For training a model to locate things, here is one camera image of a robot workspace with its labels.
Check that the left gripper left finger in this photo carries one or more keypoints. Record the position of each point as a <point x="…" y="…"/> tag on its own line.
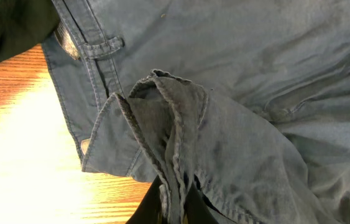
<point x="149" y="210"/>

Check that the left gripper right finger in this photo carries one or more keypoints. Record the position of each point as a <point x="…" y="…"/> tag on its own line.
<point x="196" y="211"/>

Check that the dark blue denim shorts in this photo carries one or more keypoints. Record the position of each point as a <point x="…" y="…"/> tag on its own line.
<point x="247" y="100"/>

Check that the folded black shorts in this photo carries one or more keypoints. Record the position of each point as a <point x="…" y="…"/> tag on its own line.
<point x="25" y="23"/>

